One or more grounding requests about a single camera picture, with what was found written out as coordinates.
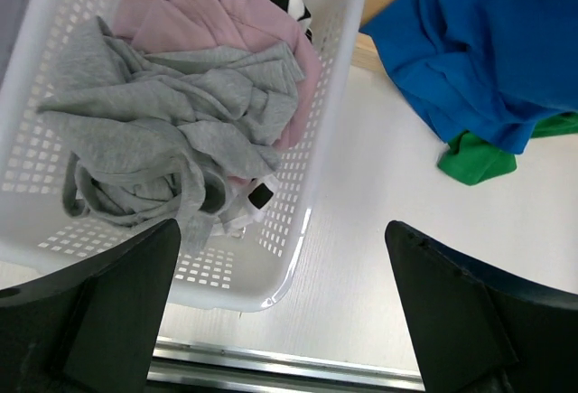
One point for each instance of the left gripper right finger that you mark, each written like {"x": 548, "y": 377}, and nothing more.
{"x": 477, "y": 328}

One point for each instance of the grey tank top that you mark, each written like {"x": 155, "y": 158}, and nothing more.
{"x": 163, "y": 136}

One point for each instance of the white plastic basket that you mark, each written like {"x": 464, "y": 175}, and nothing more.
{"x": 247, "y": 273}

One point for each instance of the aluminium rail frame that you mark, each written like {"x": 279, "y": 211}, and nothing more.
{"x": 230, "y": 368}

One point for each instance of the black white striped tank top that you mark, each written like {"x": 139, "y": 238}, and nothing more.
{"x": 255, "y": 197}

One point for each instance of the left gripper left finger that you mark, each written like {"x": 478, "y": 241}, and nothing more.
{"x": 91, "y": 326}

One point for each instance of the pink tank top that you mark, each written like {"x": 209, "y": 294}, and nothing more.
{"x": 155, "y": 26}

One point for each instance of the blue tank top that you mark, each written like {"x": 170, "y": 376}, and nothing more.
{"x": 494, "y": 68}

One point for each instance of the green tank top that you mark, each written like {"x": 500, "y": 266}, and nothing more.
{"x": 471, "y": 160}

